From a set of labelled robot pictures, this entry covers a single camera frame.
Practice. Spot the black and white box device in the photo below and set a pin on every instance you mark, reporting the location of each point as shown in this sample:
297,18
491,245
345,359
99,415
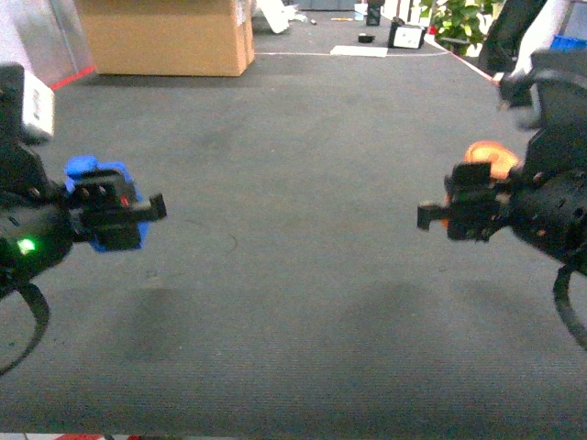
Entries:
404,35

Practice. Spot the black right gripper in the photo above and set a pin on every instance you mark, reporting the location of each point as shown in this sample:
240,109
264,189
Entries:
547,209

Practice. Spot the white foam piece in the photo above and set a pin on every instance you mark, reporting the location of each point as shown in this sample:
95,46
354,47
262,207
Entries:
277,14

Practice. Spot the black tape roll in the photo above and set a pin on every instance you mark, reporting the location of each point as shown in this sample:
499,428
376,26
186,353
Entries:
364,38

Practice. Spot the white flat sheet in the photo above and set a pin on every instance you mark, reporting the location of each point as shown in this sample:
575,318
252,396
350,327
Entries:
359,51

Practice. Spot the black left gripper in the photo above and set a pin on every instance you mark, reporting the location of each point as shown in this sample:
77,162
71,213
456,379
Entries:
36,224

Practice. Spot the blue bottle-shaped block part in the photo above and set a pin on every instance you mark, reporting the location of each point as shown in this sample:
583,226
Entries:
91,162

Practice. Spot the large cardboard box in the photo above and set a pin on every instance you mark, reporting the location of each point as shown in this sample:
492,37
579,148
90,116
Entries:
168,38

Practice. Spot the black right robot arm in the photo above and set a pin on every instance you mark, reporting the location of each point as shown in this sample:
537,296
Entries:
551,95

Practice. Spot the blue bin on far shelf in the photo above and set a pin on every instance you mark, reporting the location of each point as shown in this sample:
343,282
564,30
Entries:
567,43

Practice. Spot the orange cylindrical cap 4680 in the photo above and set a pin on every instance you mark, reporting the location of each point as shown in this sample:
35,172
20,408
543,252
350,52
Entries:
502,159

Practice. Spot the black robot column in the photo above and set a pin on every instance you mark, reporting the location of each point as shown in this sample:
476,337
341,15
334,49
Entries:
500,49

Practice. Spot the green potted plant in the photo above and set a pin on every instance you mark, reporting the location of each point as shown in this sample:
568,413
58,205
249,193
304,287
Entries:
460,26

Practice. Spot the dark small box far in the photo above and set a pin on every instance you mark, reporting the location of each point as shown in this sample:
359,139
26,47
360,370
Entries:
374,13

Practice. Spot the white left arm camera box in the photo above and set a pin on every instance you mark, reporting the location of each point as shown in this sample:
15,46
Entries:
38,109

